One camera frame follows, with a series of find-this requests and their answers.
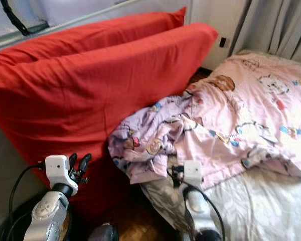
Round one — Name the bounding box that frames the lilac cartoon blanket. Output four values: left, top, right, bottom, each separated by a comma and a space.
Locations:
108, 94, 201, 185

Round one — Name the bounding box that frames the silver robot left leg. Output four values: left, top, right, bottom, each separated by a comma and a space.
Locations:
89, 222, 118, 241

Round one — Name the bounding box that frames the big red folded cushion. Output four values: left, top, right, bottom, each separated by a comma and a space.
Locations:
0, 7, 220, 219

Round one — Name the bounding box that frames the bed with grey floral sheet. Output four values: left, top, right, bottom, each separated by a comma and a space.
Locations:
140, 49, 301, 241

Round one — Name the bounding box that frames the pink cartoon quilt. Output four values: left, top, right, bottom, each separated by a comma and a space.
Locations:
181, 53, 301, 190

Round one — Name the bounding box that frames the grey curtain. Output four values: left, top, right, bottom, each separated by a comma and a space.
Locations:
230, 0, 301, 63

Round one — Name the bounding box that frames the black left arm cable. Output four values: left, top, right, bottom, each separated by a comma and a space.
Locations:
6, 162, 47, 241

